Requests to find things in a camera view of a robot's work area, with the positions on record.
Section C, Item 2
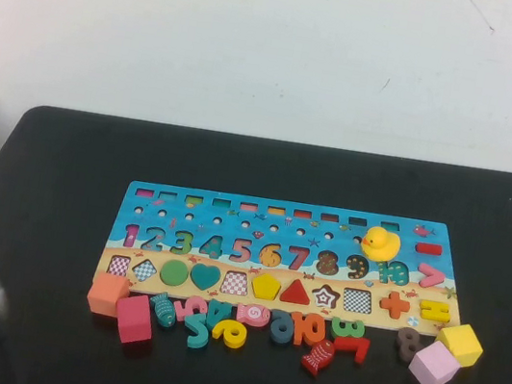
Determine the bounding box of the yellow rubber duck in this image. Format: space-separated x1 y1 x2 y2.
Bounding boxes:
358 222 403 264

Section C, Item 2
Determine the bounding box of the teal number four piece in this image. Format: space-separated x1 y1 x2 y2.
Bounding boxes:
203 296 240 335

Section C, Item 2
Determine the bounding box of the yellow pentagon piece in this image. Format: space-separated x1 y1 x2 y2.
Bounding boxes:
249 270 284 303

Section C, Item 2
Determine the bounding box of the yellow wooden cube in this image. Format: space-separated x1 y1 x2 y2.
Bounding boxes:
433 320 488 370

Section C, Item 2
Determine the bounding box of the pink wooden fish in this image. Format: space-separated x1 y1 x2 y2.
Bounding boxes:
235 299 273 328

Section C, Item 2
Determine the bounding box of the red minus sign piece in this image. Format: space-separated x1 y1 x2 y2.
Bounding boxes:
414 241 443 258

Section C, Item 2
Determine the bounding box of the grey-blue number six piece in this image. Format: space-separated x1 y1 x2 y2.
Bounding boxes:
267 309 299 346

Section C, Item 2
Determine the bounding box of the teal heart piece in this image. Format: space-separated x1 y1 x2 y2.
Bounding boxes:
188 262 224 294

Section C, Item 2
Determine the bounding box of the red wooden fish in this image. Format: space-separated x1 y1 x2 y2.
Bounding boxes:
297 335 338 379

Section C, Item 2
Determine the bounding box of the brown number eight piece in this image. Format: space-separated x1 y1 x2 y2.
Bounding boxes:
393 325 428 366

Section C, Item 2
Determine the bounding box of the colourful wooden puzzle board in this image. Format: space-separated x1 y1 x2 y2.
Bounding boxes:
97 171 475 343

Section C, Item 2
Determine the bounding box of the red triangle piece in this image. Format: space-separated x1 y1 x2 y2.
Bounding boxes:
278 276 315 308

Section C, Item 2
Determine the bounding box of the red number seven piece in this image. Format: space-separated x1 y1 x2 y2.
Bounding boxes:
330 332 371 365

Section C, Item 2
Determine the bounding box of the yellow equals sign piece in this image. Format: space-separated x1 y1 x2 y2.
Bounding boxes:
417 298 453 325

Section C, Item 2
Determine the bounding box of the orange plus sign piece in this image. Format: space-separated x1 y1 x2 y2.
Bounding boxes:
377 289 413 321

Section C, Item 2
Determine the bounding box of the orange wooden cube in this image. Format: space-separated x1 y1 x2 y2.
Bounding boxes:
84 269 135 320

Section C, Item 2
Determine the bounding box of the pink number five piece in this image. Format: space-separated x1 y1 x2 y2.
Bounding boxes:
170 292 211 325

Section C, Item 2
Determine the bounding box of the teal wooden fish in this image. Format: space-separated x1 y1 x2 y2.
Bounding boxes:
145 290 181 329

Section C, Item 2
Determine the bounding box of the magenta wooden cube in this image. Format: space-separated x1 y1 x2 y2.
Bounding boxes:
110 290 159 348

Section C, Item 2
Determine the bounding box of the pink greater-than sign piece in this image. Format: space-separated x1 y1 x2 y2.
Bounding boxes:
416 262 448 291

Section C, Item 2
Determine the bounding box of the orange number ten piece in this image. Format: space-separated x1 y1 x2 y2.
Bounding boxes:
285 310 328 349

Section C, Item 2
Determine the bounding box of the teal number two piece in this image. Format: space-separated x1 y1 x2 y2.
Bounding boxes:
181 311 214 351

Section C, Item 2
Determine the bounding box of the lilac wooden cube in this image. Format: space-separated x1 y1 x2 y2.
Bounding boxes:
405 336 465 384

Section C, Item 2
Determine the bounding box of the yellow number nine piece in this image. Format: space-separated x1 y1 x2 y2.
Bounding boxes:
209 316 250 351

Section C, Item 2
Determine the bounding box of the green circle piece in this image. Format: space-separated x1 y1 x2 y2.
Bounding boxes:
158 257 195 289

